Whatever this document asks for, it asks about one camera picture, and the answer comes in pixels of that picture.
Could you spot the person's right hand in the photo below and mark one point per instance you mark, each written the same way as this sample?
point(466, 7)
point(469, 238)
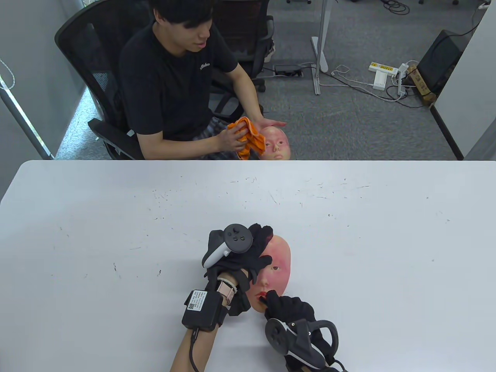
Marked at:
point(297, 308)

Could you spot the person's left hand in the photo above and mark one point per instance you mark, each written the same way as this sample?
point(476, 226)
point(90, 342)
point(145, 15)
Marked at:
point(252, 259)

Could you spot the person's left thumb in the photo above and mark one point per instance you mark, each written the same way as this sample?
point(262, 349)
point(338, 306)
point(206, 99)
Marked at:
point(262, 261)

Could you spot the pink face mask with blush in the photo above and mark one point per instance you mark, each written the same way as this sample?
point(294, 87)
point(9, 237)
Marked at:
point(277, 267)

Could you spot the person's left forearm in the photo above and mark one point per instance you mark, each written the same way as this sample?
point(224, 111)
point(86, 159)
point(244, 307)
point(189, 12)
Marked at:
point(193, 350)

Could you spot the grey and white hand controller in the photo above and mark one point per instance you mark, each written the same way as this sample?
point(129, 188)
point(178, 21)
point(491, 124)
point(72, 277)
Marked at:
point(234, 242)

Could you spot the black and white hand controller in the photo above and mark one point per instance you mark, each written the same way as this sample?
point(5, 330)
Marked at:
point(291, 341)

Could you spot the pale face mask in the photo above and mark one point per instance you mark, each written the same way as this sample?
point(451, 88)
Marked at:
point(276, 144)

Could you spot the orange cloth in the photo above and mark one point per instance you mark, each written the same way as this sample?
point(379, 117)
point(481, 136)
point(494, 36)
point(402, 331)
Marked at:
point(250, 138)

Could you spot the black power adapter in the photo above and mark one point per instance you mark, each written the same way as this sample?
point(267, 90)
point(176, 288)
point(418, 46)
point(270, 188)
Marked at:
point(288, 70)

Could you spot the white power adapter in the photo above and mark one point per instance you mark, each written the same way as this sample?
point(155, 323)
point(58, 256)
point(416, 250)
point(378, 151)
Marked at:
point(379, 81)

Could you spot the white desk leg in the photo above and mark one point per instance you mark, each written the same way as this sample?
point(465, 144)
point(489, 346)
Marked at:
point(321, 42)

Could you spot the white power strip yellow labels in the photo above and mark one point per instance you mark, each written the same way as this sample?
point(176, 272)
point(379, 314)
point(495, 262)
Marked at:
point(383, 68)

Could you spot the brown cardboard box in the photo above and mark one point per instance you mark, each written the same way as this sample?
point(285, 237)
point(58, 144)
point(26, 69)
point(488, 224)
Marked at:
point(421, 83)

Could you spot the black mesh office chair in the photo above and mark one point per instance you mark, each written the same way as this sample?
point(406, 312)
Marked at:
point(91, 58)

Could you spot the black computer tower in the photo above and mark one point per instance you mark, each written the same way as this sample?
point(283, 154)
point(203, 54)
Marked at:
point(441, 62)

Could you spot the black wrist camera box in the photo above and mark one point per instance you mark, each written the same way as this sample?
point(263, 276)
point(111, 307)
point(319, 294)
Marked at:
point(202, 310)

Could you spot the grey metal post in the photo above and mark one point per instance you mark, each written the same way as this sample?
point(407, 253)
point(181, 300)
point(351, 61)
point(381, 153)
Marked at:
point(23, 118)

